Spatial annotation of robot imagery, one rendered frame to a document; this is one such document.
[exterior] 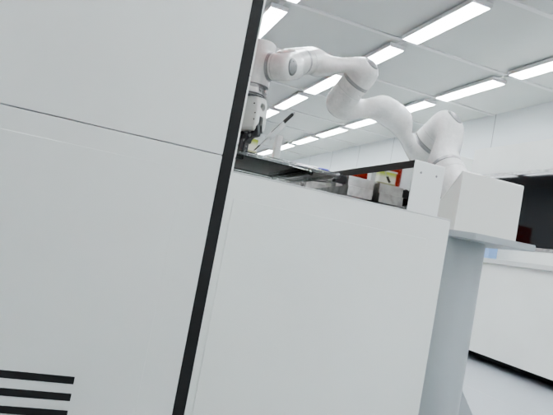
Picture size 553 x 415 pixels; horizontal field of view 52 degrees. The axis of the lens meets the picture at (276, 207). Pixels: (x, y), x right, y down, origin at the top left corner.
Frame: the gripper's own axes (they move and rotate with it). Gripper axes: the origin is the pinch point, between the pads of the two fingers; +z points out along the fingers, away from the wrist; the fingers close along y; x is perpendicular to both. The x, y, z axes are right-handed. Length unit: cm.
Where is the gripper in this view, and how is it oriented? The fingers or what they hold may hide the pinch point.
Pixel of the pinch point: (241, 149)
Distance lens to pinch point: 161.3
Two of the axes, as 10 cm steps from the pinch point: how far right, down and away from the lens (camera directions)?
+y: -7.8, -1.1, 6.2
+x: -6.0, -1.6, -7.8
